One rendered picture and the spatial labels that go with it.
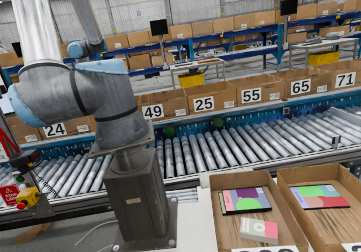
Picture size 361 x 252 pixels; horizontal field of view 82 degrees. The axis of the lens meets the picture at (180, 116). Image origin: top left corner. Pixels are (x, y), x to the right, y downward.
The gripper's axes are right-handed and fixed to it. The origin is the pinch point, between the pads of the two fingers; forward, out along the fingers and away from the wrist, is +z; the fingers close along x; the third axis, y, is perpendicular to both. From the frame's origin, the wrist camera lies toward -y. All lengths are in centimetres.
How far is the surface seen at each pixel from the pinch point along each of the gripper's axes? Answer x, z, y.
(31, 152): -66, 4, -13
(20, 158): -69, 4, -17
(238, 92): -7, 20, 112
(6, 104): -48, -16, -26
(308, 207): -104, 32, 104
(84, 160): -25, 44, -14
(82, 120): -4.5, 21.0, -12.4
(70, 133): -5.3, 29.6, -25.5
